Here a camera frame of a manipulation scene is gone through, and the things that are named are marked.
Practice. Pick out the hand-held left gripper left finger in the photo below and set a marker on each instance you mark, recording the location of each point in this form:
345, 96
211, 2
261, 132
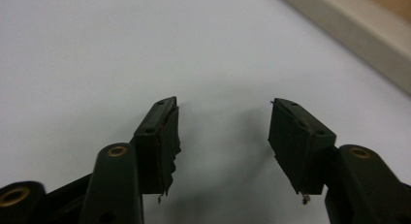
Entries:
155, 146

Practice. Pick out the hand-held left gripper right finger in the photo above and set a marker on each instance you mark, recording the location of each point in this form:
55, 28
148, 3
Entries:
300, 146

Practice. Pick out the white table mat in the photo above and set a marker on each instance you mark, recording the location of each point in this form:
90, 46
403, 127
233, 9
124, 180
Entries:
97, 56

